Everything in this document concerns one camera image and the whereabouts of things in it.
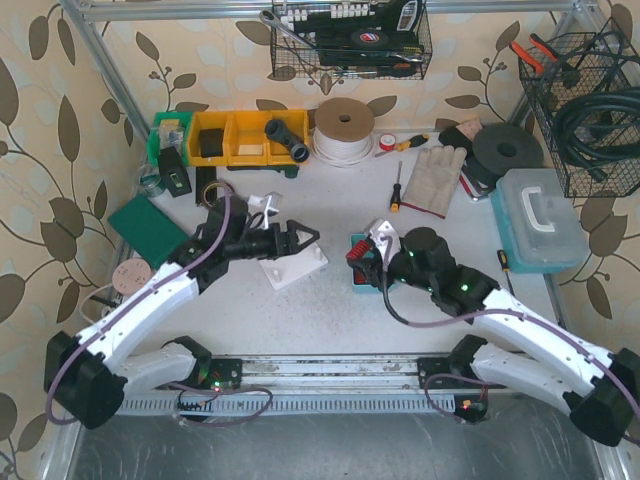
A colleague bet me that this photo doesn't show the large red spring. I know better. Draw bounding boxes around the large red spring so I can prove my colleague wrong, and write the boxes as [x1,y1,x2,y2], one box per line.
[345,248,371,260]

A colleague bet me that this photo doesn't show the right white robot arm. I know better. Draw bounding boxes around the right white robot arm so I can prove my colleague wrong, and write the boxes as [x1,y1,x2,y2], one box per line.
[346,219,639,447]

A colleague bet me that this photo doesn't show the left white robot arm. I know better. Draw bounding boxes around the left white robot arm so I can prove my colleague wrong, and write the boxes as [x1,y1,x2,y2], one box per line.
[44,194,320,429]

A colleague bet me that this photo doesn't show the red springs in tray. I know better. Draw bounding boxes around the red springs in tray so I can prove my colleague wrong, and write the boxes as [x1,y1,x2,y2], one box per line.
[353,271,367,285]

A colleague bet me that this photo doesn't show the teal plastic parts tray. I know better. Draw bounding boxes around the teal plastic parts tray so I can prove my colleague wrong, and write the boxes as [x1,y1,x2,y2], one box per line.
[349,233,379,294]

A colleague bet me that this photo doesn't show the black pipe fitting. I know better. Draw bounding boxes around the black pipe fitting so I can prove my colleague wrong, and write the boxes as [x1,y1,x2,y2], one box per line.
[264,119,310,164]

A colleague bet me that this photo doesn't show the brown tape roll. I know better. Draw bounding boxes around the brown tape roll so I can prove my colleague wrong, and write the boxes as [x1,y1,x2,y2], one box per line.
[201,180,236,209]

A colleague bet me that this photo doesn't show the beige work glove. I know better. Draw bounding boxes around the beige work glove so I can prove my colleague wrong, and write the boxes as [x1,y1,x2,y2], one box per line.
[401,146,467,219]

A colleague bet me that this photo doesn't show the yellow plastic bin row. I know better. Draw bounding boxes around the yellow plastic bin row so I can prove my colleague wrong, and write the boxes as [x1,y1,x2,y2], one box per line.
[186,109,310,168]

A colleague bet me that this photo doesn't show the red tape roll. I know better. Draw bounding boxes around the red tape roll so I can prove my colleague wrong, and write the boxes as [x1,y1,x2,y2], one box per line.
[379,133,396,152]

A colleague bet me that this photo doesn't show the black green device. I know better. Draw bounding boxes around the black green device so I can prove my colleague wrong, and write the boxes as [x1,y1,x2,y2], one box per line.
[157,147,192,198]

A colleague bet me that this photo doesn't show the green flat case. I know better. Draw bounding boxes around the green flat case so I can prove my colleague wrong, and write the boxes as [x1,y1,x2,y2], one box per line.
[108,195,190,270]

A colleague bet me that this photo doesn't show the glass jar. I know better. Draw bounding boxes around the glass jar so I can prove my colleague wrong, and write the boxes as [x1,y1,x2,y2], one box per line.
[138,165,165,198]

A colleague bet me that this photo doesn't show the round pink power strip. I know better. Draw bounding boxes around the round pink power strip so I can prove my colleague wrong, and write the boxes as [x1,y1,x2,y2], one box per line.
[112,257,152,297]

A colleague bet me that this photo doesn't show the teal clear toolbox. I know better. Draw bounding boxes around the teal clear toolbox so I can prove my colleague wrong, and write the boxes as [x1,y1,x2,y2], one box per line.
[490,168,589,274]

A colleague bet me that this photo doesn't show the green plastic bin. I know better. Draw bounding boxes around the green plastic bin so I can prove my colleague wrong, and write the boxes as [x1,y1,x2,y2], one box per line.
[146,112,192,166]

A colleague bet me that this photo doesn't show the black disc spool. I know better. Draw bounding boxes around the black disc spool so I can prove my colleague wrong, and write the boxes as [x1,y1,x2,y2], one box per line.
[467,123,544,187]

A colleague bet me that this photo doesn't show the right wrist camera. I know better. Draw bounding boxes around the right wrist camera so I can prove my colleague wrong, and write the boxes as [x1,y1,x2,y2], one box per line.
[365,218,401,271]

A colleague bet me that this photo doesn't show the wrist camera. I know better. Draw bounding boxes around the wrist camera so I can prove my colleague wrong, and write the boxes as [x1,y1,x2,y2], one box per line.
[365,218,401,271]
[247,192,282,217]

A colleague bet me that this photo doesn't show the white four-peg base plate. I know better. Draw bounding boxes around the white four-peg base plate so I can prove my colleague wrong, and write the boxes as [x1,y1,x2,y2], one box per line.
[258,242,328,291]

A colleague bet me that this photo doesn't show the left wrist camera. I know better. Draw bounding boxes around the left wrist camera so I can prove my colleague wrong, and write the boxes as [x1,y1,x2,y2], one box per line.
[247,192,282,217]

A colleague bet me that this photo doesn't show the white cable spool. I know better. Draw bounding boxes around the white cable spool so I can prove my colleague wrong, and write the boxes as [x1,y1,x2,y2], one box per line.
[312,97,375,168]

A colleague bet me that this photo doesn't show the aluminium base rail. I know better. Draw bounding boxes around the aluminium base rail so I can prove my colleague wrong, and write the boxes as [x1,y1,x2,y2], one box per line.
[154,352,606,416]

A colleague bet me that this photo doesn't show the top wire basket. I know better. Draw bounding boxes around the top wire basket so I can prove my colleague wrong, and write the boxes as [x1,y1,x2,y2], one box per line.
[259,1,432,84]

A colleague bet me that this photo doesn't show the wire basket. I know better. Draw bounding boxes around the wire basket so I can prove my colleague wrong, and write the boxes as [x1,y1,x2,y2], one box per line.
[518,30,639,198]
[259,1,432,84]

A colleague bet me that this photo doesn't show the black coiled hose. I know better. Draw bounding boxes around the black coiled hose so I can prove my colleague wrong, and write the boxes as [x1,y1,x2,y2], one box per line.
[554,29,640,171]

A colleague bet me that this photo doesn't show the right wire basket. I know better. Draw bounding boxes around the right wire basket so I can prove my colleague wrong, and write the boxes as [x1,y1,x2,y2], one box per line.
[518,30,639,198]

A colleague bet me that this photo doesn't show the orange handled pliers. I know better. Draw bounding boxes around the orange handled pliers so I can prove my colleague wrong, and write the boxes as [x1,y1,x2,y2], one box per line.
[509,33,559,75]

